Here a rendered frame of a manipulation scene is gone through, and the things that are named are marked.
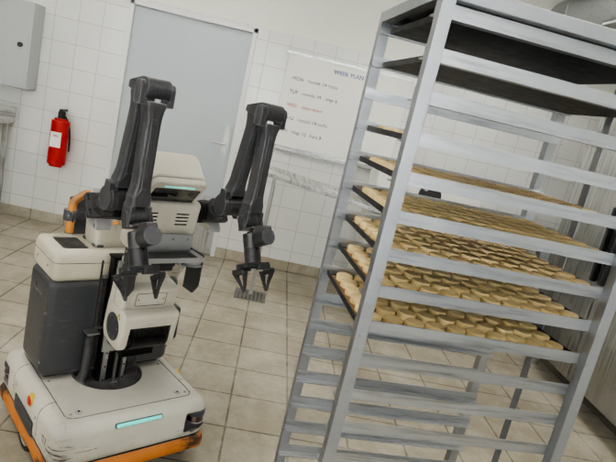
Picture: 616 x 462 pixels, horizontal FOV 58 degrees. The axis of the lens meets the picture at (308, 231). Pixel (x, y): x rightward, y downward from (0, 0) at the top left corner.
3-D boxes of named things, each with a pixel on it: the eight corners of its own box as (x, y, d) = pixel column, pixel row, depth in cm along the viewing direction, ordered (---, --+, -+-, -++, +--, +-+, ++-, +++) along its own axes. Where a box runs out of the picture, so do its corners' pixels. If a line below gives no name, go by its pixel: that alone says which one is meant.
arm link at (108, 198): (159, 72, 169) (126, 65, 162) (179, 85, 160) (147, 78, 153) (126, 204, 183) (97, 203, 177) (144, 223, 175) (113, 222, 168)
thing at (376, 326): (352, 329, 131) (355, 317, 130) (349, 324, 133) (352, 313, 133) (586, 365, 143) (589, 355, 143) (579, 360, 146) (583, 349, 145)
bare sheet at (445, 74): (434, 60, 119) (435, 53, 119) (381, 67, 157) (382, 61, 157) (665, 121, 131) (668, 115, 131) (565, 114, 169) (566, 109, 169)
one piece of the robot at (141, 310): (68, 326, 213) (99, 178, 194) (159, 317, 238) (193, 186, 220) (93, 367, 195) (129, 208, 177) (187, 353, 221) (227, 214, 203)
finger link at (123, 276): (146, 299, 162) (144, 267, 163) (123, 301, 157) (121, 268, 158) (136, 301, 167) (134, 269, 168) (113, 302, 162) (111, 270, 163)
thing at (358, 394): (335, 397, 134) (337, 386, 134) (332, 391, 137) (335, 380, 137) (564, 426, 147) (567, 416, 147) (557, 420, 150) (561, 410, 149)
